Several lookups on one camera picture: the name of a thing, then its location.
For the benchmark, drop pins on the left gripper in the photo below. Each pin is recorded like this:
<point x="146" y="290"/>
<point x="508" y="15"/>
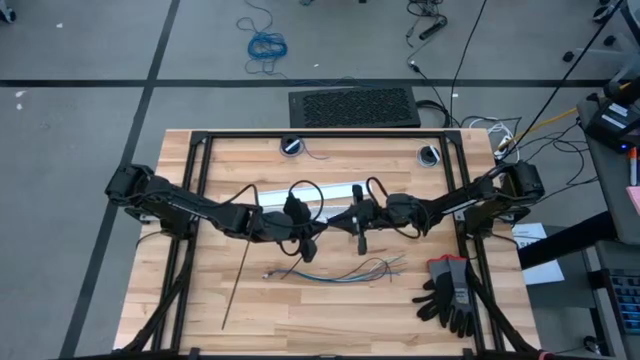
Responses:
<point x="280" y="227"/>

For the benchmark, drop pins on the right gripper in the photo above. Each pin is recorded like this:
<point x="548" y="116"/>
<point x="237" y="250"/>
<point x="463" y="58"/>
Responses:
<point x="372" y="215"/>

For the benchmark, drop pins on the white duct cover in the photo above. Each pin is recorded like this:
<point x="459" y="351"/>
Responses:
<point x="272" y="197"/>

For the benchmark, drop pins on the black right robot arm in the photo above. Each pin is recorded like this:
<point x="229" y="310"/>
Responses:
<point x="450" y="205"/>

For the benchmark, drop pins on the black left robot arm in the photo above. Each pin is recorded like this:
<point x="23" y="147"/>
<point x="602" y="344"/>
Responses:
<point x="175" y="205"/>

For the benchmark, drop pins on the round black table grommet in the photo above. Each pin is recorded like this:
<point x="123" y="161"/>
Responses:
<point x="429" y="156"/>
<point x="291" y="146"/>

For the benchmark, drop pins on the gray black work glove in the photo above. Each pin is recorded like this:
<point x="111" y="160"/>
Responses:
<point x="460" y="300"/>
<point x="440" y="280"/>

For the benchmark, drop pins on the white paper sheet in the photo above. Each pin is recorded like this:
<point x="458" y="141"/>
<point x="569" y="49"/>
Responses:
<point x="542" y="272"/>

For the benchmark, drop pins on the black power strip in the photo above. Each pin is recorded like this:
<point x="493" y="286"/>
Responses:
<point x="433" y="29"/>

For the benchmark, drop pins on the dark desk crossbar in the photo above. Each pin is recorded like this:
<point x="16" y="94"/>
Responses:
<point x="565" y="242"/>

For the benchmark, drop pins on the gray side desk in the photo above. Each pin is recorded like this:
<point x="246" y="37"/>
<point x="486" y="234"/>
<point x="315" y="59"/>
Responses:
<point x="612" y="190"/>

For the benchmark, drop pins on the gray cabinet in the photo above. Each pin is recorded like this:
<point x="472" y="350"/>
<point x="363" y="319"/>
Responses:
<point x="600" y="320"/>

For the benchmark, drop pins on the black desktop device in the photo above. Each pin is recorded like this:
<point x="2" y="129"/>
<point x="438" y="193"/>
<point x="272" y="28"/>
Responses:
<point x="612" y="125"/>

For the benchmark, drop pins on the pink sticky notes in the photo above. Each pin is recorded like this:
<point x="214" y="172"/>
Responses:
<point x="635" y="200"/>

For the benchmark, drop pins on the orange white marker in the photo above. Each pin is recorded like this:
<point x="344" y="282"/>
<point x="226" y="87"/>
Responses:
<point x="633" y="167"/>

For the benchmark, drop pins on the black keyboard blue keys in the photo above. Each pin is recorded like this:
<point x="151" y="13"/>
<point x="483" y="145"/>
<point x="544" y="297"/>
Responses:
<point x="630" y="300"/>

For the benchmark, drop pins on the gray chair base casters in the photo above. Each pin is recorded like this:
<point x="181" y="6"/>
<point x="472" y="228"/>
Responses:
<point x="600" y="51"/>

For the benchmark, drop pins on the black aluminium table frame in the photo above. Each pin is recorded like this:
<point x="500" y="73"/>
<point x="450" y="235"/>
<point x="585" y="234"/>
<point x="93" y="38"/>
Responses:
<point x="325" y="134"/>

